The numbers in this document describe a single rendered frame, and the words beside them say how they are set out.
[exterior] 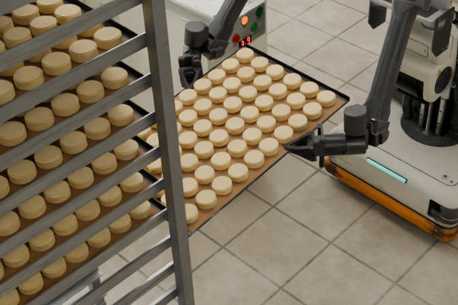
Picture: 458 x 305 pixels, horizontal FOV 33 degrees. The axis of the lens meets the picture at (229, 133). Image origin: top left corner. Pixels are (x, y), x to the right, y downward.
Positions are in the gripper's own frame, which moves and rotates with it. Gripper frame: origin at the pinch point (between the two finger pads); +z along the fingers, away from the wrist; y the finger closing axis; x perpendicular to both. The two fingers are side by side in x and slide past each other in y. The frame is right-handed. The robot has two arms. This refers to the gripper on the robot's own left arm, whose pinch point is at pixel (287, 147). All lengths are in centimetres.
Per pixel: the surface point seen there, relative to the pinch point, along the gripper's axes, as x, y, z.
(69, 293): -13, 42, 65
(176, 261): -33.2, 1.4, 27.1
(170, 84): -29, -48, 22
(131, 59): 103, 48, 60
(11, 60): -45, -69, 43
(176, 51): 86, 33, 38
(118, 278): -42, -5, 38
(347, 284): 26, 100, -20
